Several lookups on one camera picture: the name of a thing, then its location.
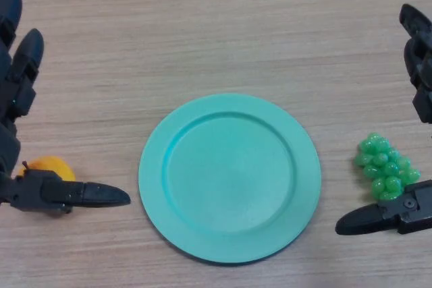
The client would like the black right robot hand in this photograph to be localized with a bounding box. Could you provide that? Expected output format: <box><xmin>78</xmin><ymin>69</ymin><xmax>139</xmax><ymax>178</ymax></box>
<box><xmin>335</xmin><ymin>3</ymin><xmax>432</xmax><ymax>237</ymax></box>

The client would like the teal round plate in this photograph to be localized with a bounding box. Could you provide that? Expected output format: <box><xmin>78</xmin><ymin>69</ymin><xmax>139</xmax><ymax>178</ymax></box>
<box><xmin>138</xmin><ymin>94</ymin><xmax>322</xmax><ymax>266</ymax></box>

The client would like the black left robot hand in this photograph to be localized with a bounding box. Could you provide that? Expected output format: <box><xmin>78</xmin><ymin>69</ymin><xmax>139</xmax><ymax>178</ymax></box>
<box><xmin>0</xmin><ymin>0</ymin><xmax>132</xmax><ymax>217</ymax></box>

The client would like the yellow pear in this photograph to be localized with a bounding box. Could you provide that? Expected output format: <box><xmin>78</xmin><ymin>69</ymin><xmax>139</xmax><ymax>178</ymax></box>
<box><xmin>16</xmin><ymin>155</ymin><xmax>77</xmax><ymax>185</ymax></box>

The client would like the green grape bunch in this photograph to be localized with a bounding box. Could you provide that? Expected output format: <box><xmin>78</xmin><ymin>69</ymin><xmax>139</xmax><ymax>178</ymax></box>
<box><xmin>353</xmin><ymin>132</ymin><xmax>421</xmax><ymax>203</ymax></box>

